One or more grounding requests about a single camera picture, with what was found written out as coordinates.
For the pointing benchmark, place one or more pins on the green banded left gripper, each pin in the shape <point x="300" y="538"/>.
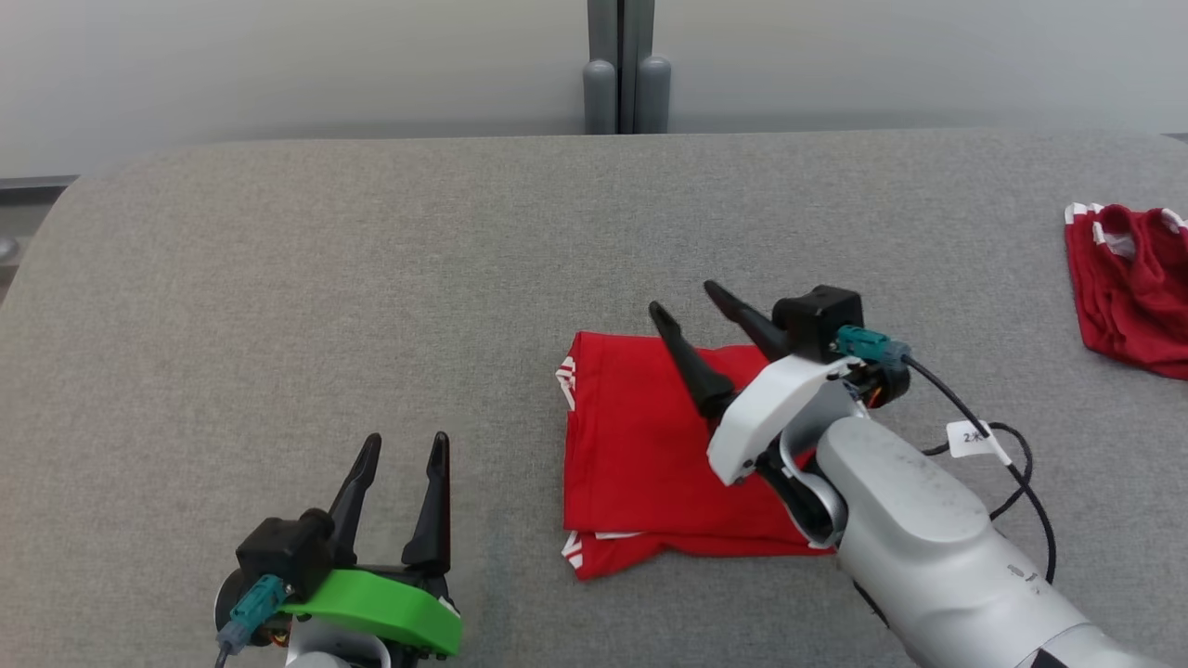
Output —
<point x="380" y="603"/>

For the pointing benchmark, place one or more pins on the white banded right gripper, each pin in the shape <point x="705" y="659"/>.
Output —
<point x="770" y="408"/>

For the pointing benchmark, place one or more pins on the red numbered jersey shirt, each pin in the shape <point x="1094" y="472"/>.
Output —
<point x="631" y="464"/>

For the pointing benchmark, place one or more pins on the red shorts white stripe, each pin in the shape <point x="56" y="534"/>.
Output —
<point x="1132" y="297"/>

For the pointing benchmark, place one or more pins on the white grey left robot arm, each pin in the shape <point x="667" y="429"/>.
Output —
<point x="325" y="654"/>

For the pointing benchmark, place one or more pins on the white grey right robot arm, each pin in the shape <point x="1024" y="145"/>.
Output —
<point x="928" y="538"/>

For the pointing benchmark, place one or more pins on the grey round-topped cylinder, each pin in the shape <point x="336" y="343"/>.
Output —
<point x="600" y="97"/>
<point x="653" y="93"/>

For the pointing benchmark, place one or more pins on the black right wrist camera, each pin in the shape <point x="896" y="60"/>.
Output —
<point x="817" y="320"/>

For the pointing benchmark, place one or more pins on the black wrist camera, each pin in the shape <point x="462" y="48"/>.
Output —
<point x="817" y="320"/>
<point x="278" y="552"/>

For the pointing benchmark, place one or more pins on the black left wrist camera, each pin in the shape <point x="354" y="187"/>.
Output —
<point x="278" y="552"/>

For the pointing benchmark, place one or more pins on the teal right camera plug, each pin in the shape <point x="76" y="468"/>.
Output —
<point x="868" y="343"/>

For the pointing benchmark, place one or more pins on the teal camera plug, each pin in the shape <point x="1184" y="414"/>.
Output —
<point x="255" y="603"/>
<point x="868" y="343"/>

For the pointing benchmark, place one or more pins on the teal left camera plug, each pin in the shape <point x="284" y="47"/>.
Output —
<point x="255" y="603"/>

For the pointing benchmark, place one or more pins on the grey door frame post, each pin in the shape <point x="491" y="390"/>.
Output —
<point x="620" y="37"/>

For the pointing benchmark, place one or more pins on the grey wall base rail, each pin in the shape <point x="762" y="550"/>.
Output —
<point x="28" y="184"/>

